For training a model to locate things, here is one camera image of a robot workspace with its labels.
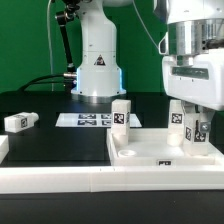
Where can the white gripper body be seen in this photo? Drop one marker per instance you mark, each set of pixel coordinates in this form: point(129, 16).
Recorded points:
point(201, 84)

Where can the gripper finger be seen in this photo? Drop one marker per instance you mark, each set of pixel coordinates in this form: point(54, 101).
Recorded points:
point(188, 108)
point(205, 119)

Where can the white square tabletop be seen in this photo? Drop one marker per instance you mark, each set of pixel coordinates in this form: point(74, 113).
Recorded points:
point(148, 147)

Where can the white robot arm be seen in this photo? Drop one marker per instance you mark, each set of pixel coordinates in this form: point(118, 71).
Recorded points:
point(192, 50)

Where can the white obstacle fence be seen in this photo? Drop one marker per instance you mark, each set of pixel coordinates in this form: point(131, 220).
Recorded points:
point(110, 178)

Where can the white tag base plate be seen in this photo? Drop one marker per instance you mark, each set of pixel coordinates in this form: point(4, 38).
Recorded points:
point(91, 120)

